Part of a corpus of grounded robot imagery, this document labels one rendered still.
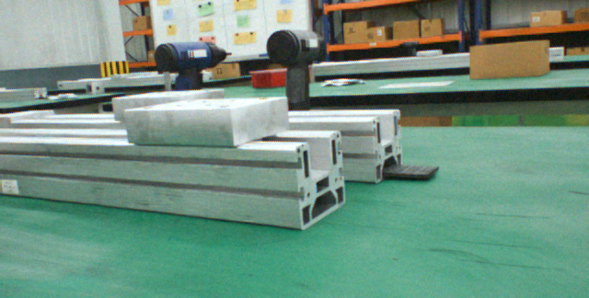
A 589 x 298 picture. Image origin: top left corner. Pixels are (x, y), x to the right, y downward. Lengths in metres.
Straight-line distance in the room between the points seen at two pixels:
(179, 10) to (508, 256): 4.14
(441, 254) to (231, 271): 0.17
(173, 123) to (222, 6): 3.62
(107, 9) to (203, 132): 8.73
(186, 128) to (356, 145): 0.23
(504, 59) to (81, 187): 2.11
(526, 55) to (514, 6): 8.55
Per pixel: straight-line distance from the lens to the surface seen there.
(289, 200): 0.53
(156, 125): 0.61
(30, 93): 4.28
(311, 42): 0.95
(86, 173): 0.73
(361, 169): 0.70
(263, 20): 3.97
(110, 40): 9.23
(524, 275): 0.44
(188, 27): 4.42
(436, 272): 0.43
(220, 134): 0.55
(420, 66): 4.06
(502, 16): 11.12
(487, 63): 2.59
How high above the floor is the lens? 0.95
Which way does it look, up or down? 9 degrees down
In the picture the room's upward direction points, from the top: 5 degrees counter-clockwise
